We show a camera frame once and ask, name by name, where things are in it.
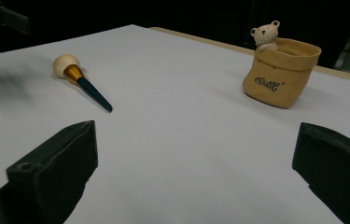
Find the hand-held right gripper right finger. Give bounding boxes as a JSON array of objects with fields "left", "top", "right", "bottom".
[{"left": 291, "top": 121, "right": 350, "bottom": 224}]

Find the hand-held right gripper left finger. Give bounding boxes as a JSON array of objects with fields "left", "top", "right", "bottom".
[{"left": 0, "top": 119, "right": 99, "bottom": 224}]

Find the fluffy orange plush toy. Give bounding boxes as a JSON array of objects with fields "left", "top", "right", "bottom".
[{"left": 52, "top": 53, "right": 114, "bottom": 114}]

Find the tan bear brush holder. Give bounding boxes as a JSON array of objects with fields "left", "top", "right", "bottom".
[{"left": 242, "top": 20, "right": 322, "bottom": 109}]

